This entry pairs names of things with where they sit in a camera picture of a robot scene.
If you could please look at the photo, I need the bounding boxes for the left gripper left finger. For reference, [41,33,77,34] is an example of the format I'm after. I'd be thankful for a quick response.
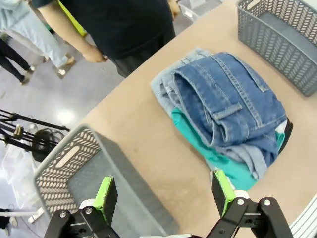
[44,175,119,238]

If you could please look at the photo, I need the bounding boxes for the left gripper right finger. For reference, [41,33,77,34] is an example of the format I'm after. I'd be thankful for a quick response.
[207,170,293,238]

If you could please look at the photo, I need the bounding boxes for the teal green shirt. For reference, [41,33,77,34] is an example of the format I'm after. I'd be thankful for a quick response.
[171,108,285,191]

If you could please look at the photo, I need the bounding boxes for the dark blue denim jeans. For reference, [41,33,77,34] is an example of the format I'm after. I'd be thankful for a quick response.
[172,51,288,164]

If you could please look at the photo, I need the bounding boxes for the person's right forearm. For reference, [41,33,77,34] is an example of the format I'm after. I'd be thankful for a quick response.
[37,6,99,54]

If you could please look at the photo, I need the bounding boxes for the person's right hand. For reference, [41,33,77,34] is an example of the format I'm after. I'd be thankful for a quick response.
[81,46,108,64]

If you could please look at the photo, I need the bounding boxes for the person's left hand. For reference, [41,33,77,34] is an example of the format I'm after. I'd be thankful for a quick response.
[169,0,179,19]

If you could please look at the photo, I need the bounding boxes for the gray plastic basket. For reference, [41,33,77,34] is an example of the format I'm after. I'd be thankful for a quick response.
[33,123,179,238]
[235,0,317,97]

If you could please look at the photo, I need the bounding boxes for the white stand foot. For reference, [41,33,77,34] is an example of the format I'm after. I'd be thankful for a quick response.
[0,207,45,224]

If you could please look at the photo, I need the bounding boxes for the black tripod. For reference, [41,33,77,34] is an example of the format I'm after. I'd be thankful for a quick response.
[0,108,71,154]

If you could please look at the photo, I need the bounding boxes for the clear plastic storage bin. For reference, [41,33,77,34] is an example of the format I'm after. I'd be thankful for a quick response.
[1,143,43,206]

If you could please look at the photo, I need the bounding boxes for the light blue denim jeans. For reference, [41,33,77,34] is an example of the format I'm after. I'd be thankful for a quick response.
[150,47,269,179]

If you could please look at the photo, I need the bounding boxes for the person in black trousers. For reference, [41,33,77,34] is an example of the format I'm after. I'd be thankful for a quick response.
[0,37,35,85]

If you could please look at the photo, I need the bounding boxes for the person in black t-shirt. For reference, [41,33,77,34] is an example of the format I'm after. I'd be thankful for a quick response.
[32,0,180,79]

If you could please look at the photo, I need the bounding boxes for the person in light blue fleece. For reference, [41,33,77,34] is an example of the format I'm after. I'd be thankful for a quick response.
[0,0,75,76]

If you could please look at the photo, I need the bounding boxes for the small clear plastic box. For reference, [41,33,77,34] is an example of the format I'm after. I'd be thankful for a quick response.
[177,1,200,22]

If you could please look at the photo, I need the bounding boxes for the yellow-green board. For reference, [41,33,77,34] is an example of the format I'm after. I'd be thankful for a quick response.
[57,0,88,38]

